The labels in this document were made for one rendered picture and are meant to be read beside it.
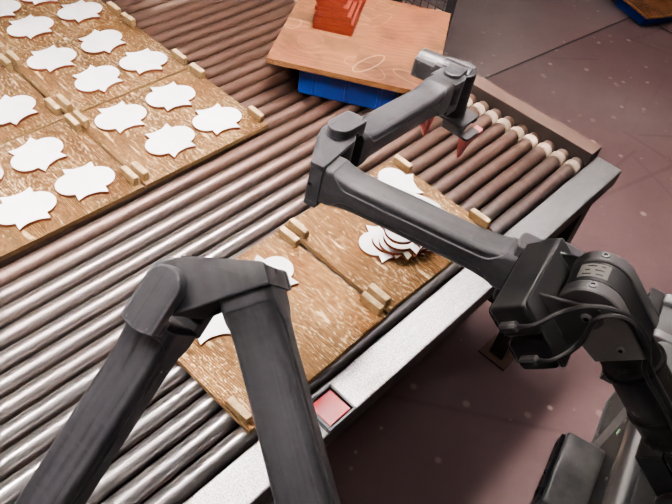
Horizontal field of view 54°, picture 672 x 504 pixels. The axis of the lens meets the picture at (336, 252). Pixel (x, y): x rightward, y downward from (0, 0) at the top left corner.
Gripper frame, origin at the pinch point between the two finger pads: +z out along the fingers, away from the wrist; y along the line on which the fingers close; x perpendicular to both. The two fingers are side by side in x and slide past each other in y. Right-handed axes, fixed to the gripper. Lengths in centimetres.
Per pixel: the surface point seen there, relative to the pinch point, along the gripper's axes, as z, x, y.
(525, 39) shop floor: 128, -270, 100
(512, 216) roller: 28.7, -22.7, -14.6
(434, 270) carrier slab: 26.1, 10.3, -12.4
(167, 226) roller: 27, 47, 42
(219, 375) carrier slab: 25, 66, 1
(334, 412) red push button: 26, 55, -21
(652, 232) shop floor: 124, -167, -36
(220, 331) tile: 24, 60, 8
